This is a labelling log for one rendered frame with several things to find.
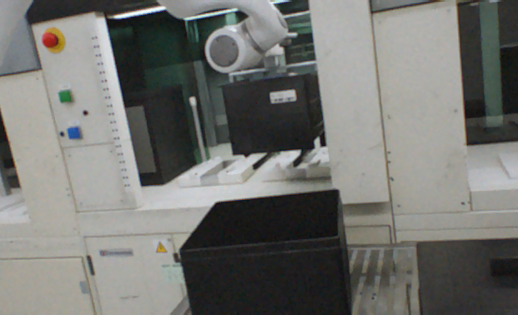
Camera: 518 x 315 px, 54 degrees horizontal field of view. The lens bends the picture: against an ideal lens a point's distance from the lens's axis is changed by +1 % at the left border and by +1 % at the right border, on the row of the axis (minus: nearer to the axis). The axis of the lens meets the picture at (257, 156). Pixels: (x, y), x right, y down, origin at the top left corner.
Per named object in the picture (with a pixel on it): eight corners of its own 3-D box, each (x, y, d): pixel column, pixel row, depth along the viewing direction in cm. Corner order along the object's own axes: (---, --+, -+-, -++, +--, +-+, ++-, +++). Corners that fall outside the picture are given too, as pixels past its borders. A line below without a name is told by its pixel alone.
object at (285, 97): (228, 172, 126) (208, 44, 120) (253, 154, 145) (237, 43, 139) (324, 165, 118) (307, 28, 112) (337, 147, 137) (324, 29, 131)
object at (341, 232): (227, 272, 115) (214, 201, 111) (349, 262, 110) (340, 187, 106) (193, 343, 88) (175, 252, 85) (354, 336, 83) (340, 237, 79)
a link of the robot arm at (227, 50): (253, 18, 107) (220, 42, 110) (233, 17, 95) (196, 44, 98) (274, 52, 107) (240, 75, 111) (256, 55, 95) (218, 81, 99)
